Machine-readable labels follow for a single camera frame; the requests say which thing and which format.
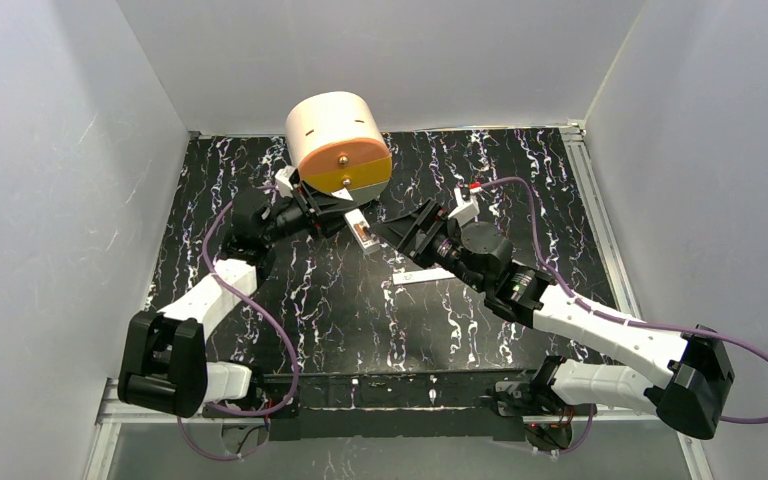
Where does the small brown battery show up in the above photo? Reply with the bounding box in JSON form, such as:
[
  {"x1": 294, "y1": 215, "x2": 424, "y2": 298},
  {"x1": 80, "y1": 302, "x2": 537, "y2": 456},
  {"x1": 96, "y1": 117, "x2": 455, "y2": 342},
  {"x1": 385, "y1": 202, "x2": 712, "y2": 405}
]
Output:
[{"x1": 353, "y1": 224, "x2": 368, "y2": 242}]

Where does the white remote battery cover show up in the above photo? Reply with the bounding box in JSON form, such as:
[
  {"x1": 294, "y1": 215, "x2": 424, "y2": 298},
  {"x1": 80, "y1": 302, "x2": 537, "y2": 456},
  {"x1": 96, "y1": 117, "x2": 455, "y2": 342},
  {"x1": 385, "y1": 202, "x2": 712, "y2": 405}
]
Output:
[{"x1": 392, "y1": 267, "x2": 455, "y2": 285}]

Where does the white remote control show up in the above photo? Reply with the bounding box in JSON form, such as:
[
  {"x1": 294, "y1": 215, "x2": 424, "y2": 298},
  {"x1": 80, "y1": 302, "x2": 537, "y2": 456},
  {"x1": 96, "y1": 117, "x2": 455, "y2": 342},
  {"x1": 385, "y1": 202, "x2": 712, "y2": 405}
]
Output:
[{"x1": 344, "y1": 209, "x2": 381, "y2": 255}]

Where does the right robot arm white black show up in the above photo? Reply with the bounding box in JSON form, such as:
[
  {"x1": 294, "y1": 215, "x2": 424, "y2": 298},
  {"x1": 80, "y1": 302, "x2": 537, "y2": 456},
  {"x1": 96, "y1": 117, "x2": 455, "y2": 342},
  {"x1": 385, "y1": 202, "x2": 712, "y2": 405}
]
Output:
[{"x1": 371, "y1": 200, "x2": 734, "y2": 440}]

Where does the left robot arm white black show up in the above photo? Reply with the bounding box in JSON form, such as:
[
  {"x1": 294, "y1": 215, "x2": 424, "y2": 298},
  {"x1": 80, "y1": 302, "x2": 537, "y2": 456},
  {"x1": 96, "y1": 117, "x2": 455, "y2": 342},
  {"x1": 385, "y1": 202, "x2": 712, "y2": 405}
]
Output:
[{"x1": 117, "y1": 181, "x2": 360, "y2": 418}]

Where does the round pastel drawer box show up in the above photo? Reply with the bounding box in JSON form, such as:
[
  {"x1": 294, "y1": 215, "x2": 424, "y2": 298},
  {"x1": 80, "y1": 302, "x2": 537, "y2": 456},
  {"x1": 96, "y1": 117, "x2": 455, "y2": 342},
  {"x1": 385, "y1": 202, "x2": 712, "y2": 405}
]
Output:
[{"x1": 285, "y1": 91, "x2": 393, "y2": 204}]

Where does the black marble pattern mat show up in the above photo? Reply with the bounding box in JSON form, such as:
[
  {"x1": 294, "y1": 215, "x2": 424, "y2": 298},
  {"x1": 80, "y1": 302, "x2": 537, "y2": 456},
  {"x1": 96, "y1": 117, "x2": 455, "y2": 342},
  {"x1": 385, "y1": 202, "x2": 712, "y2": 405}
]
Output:
[{"x1": 146, "y1": 128, "x2": 614, "y2": 373}]

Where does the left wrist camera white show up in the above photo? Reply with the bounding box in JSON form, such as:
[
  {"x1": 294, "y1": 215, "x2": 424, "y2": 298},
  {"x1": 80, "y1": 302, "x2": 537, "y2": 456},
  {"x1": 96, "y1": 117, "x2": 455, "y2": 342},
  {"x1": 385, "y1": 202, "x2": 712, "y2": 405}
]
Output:
[{"x1": 274, "y1": 166, "x2": 299, "y2": 198}]

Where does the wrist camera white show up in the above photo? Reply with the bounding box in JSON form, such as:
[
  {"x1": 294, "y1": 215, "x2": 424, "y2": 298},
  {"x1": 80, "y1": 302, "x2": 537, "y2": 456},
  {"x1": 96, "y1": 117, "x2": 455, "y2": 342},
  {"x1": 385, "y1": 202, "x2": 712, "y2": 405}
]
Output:
[
  {"x1": 274, "y1": 166, "x2": 299, "y2": 198},
  {"x1": 449, "y1": 185, "x2": 482, "y2": 227}
]

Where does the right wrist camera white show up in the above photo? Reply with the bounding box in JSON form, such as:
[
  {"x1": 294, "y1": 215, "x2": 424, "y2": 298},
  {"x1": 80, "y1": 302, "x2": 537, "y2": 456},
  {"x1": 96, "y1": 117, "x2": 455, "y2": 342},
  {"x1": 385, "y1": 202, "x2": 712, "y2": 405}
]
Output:
[{"x1": 449, "y1": 185, "x2": 482, "y2": 227}]

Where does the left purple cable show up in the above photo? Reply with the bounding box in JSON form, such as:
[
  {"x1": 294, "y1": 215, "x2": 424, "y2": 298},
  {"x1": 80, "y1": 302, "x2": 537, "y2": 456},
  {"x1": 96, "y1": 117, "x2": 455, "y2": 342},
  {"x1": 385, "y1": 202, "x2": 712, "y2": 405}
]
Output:
[{"x1": 177, "y1": 185, "x2": 302, "y2": 462}]

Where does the purple cable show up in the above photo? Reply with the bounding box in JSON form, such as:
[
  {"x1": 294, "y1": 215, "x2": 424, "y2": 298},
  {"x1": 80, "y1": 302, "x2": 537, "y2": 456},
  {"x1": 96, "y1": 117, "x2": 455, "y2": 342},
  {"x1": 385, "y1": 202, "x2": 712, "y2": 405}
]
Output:
[
  {"x1": 471, "y1": 176, "x2": 768, "y2": 456},
  {"x1": 177, "y1": 185, "x2": 302, "y2": 462}
]

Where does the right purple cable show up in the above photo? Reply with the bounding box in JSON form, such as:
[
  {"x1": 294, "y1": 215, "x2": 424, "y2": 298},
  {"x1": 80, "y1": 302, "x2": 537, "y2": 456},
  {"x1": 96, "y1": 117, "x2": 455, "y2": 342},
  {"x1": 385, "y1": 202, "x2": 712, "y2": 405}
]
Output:
[{"x1": 471, "y1": 176, "x2": 768, "y2": 456}]

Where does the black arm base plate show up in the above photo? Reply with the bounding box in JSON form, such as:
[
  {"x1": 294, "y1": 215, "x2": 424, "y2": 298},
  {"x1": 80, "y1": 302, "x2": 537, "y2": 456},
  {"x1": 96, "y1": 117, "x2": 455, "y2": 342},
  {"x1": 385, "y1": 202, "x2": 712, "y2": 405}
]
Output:
[{"x1": 202, "y1": 370, "x2": 597, "y2": 443}]

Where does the aluminium frame rail right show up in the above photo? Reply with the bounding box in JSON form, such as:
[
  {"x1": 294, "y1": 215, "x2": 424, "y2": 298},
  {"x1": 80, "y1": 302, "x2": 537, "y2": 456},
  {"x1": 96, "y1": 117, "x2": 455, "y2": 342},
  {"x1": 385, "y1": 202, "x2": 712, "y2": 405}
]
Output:
[{"x1": 559, "y1": 124, "x2": 640, "y2": 317}]

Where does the aluminium frame rail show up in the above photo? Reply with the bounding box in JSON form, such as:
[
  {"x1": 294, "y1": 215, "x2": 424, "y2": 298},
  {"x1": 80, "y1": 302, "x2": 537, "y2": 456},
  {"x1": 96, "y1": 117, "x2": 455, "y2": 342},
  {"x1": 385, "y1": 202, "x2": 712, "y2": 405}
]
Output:
[
  {"x1": 559, "y1": 124, "x2": 640, "y2": 317},
  {"x1": 96, "y1": 370, "x2": 658, "y2": 423}
]

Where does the aluminium frame rail front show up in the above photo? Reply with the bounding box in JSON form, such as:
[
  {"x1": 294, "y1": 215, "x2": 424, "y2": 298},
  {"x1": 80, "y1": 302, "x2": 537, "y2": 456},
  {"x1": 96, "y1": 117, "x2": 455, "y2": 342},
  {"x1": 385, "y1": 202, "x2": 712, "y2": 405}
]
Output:
[{"x1": 96, "y1": 370, "x2": 658, "y2": 423}]

